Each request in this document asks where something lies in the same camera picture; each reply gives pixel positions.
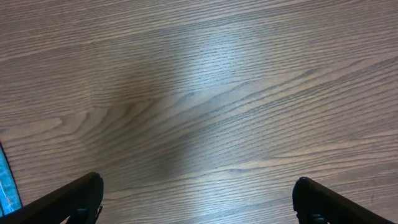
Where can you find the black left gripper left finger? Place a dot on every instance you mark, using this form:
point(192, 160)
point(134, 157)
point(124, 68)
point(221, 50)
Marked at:
point(77, 202)

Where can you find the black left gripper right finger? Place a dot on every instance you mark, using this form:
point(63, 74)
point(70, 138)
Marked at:
point(315, 203)

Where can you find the light blue shirt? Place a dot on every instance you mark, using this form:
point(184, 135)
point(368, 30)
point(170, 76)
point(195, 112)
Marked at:
point(10, 199)

